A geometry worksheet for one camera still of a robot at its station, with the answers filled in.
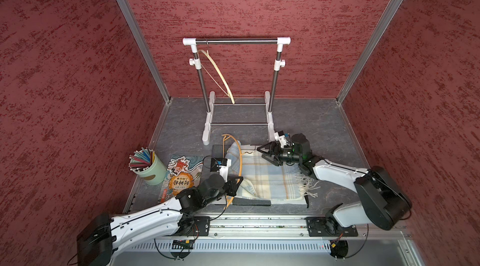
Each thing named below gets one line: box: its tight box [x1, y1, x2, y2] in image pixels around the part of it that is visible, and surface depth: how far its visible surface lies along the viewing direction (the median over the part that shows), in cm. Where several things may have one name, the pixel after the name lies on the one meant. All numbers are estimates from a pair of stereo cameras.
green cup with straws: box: [128, 146, 167, 186], surface depth 80 cm
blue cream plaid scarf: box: [225, 140, 320, 201], surface depth 85 cm
